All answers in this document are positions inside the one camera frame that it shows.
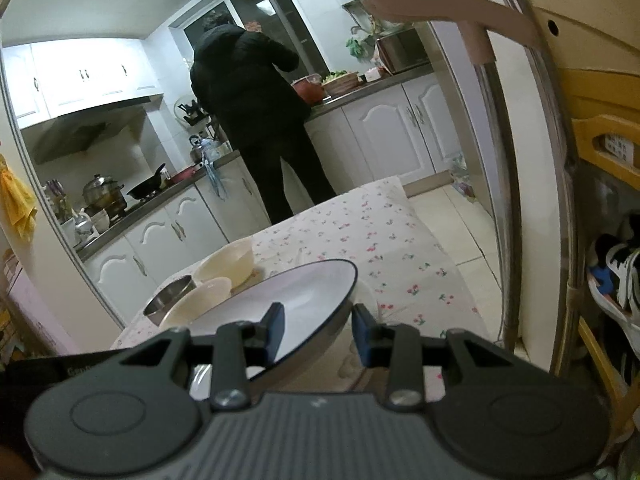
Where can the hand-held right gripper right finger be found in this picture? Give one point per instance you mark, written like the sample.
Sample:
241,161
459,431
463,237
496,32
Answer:
362,340

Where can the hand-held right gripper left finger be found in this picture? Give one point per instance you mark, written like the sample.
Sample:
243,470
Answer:
274,332

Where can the large white dark-rimmed plate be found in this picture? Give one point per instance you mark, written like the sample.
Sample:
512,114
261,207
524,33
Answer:
290,300

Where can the stainless steel bowl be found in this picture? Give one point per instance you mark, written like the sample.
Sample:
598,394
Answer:
165,302

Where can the small cream bowl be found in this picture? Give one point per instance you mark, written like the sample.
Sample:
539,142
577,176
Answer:
200,297

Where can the large cream bowl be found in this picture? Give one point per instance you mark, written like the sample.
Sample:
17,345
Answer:
225,262

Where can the cherry-print tablecloth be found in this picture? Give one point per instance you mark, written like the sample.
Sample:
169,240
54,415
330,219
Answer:
360,240

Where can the white base cabinet with stove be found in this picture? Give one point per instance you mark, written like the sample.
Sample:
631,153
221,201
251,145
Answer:
165,230

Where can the blue hanging rag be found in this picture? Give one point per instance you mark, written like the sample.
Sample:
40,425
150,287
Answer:
215,180

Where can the white teapot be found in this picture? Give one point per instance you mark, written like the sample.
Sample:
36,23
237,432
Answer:
85,227

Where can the red pan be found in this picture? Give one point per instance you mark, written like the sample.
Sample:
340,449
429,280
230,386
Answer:
182,175

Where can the clear plastic bag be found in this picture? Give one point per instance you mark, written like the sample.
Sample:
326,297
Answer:
465,177

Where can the black frying pan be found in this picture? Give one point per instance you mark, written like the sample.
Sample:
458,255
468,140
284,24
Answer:
145,189

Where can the utensil holder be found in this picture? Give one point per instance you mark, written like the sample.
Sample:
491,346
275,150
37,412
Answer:
60,205

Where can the steel kettle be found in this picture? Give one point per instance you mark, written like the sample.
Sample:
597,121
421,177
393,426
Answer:
196,149

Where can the yellow cloth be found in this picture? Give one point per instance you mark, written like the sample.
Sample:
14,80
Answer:
17,200

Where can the white base cabinet with sink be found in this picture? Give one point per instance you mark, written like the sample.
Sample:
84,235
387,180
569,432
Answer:
380,125

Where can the steel steamer pot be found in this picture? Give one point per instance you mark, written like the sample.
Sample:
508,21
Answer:
102,192

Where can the champagne refrigerator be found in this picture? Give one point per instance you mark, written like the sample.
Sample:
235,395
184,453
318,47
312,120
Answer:
500,160

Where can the red clay pot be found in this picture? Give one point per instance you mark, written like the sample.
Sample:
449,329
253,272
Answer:
307,91

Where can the woven vegetable basket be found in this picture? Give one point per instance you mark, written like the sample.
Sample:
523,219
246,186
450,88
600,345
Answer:
342,85

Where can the white black sneaker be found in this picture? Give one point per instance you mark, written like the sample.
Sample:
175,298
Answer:
620,270

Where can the range hood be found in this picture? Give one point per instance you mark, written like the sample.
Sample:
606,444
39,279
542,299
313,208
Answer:
85,120

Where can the green rubber gloves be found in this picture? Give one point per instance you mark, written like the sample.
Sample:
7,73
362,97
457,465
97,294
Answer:
357,47

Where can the brown microwave oven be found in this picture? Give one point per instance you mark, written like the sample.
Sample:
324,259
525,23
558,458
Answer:
402,50

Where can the kitchen window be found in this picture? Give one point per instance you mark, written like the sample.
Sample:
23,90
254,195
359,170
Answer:
290,15

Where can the yellow wooden shelf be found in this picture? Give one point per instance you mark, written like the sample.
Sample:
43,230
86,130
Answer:
590,95

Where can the cardboard box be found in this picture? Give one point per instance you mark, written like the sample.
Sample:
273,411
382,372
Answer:
590,20

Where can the wall knife rack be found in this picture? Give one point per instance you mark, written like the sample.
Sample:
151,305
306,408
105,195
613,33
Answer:
192,112

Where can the white wall cabinets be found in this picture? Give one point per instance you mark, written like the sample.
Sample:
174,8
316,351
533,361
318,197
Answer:
85,75

